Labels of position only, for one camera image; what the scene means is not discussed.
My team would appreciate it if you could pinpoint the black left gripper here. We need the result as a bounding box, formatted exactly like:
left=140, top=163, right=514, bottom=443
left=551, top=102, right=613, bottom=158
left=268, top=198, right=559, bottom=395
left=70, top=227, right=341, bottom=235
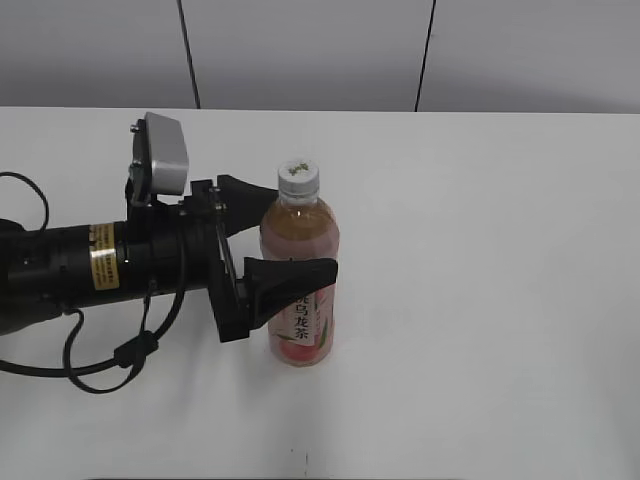
left=124, top=175, right=338, bottom=343

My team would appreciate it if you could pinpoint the peach oolong tea bottle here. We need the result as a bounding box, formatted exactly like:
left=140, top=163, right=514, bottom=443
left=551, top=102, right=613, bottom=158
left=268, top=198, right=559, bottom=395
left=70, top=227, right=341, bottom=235
left=259, top=192, right=342, bottom=371

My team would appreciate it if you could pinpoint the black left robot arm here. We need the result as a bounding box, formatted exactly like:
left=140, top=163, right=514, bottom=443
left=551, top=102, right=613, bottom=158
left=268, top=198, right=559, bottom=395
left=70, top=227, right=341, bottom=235
left=1, top=175, right=338, bottom=342

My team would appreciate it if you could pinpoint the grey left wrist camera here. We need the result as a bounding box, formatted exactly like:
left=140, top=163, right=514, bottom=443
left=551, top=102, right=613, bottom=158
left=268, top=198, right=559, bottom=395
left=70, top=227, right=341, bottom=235
left=127, top=112, right=189, bottom=205

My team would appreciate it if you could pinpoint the white bottle cap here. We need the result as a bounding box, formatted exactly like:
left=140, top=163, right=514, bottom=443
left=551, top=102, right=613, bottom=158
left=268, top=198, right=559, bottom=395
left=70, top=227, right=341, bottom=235
left=277, top=159, right=320, bottom=198

